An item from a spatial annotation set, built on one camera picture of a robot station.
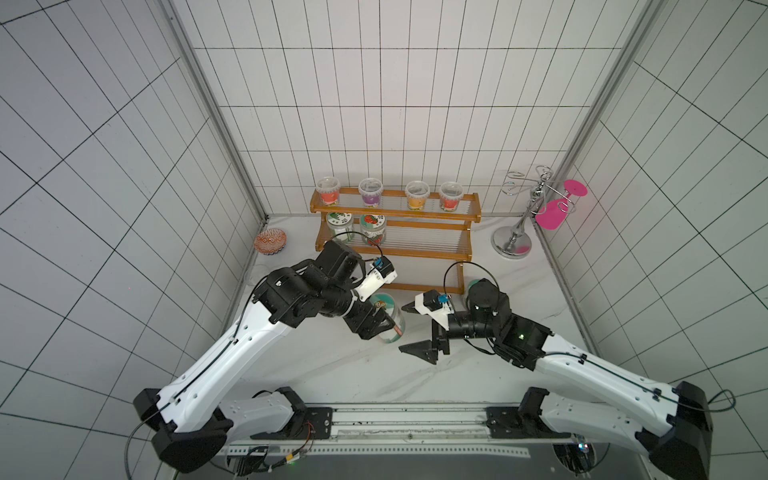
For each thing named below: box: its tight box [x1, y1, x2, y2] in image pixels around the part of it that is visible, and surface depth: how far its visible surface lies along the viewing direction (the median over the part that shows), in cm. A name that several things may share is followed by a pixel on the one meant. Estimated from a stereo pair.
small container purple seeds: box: [358, 177, 383, 208], surface depth 83 cm
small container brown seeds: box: [405, 180, 430, 211], surface depth 82 cm
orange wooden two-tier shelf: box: [309, 188, 482, 295], surface depth 89 cm
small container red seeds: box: [316, 176, 340, 207], surface depth 83 cm
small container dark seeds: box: [439, 181, 464, 212], surface depth 81 cm
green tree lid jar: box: [326, 212, 353, 243], surface depth 89 cm
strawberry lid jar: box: [360, 213, 387, 246], surface depth 89 cm
